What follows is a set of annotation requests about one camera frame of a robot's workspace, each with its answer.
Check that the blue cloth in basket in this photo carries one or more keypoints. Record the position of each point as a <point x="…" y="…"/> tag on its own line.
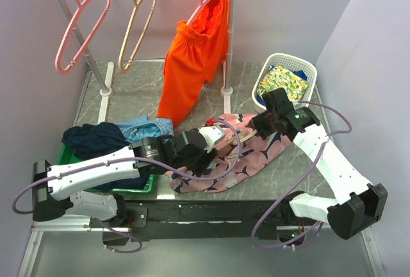
<point x="300" y="74"/>

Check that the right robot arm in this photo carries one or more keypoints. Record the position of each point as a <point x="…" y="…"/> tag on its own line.
<point x="357" y="203"/>

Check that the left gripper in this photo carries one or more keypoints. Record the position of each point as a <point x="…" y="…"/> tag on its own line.
<point x="204" y="161"/>

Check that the pink patterned shorts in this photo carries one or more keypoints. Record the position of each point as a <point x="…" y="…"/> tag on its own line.
<point x="233" y="164"/>

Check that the orange shorts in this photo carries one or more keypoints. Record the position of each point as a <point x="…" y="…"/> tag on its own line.
<point x="195" y="54"/>

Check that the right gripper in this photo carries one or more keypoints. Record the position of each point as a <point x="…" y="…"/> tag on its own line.
<point x="255" y="124"/>

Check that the lemon print cloth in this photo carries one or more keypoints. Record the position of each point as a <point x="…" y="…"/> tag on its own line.
<point x="281" y="77"/>

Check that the navy blue garment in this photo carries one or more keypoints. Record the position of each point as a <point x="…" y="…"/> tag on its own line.
<point x="92" y="141"/>

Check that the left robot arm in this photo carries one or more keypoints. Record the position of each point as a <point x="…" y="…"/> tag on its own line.
<point x="64" y="189"/>

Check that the light blue shorts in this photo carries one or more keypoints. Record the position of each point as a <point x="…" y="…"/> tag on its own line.
<point x="138" y="128"/>

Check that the white plastic basket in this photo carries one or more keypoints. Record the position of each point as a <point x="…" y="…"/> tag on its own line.
<point x="293" y="64"/>

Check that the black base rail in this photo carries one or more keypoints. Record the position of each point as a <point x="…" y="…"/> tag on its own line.
<point x="149" y="220"/>

